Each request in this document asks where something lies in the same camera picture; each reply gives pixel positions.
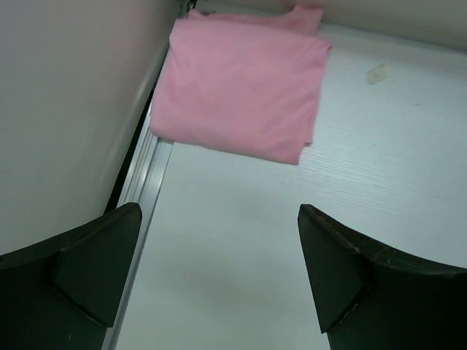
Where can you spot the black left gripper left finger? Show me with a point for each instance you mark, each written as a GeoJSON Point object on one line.
{"type": "Point", "coordinates": [64, 292]}

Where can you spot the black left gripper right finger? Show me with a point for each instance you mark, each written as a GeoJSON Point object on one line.
{"type": "Point", "coordinates": [369, 295]}

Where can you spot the pink t shirt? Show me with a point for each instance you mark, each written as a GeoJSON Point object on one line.
{"type": "Point", "coordinates": [243, 84]}

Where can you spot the aluminium table frame rail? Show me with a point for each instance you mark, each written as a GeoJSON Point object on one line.
{"type": "Point", "coordinates": [142, 186]}

